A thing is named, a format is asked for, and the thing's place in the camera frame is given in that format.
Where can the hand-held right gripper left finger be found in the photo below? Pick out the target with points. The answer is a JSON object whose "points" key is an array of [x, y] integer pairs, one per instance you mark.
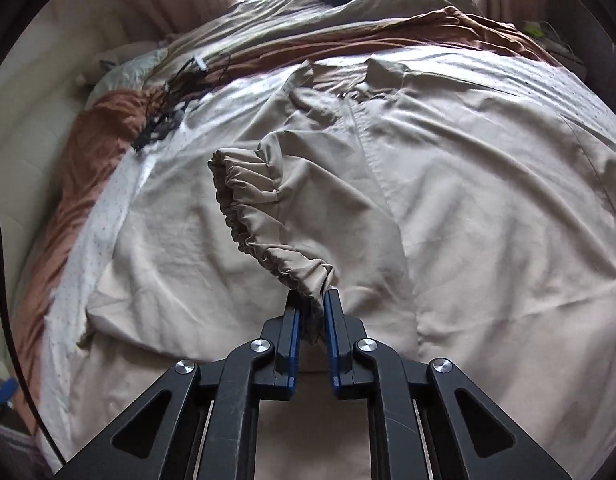
{"points": [[295, 350]]}

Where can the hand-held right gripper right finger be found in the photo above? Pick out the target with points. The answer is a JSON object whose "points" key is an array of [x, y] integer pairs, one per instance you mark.
{"points": [[332, 340]]}

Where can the beige jacket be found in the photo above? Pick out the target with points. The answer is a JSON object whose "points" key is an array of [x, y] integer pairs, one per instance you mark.
{"points": [[437, 210]]}

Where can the blue and grey object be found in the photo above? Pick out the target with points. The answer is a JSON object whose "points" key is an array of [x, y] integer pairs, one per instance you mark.
{"points": [[8, 387]]}

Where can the brown blanket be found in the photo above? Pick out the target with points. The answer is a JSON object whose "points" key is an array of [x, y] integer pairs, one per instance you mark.
{"points": [[103, 125]]}

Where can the pale pillow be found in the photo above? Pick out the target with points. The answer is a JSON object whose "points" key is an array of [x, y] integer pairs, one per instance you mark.
{"points": [[128, 72]]}

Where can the white power strip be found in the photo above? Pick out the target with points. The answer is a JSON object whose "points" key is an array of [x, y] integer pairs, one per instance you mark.
{"points": [[552, 42]]}

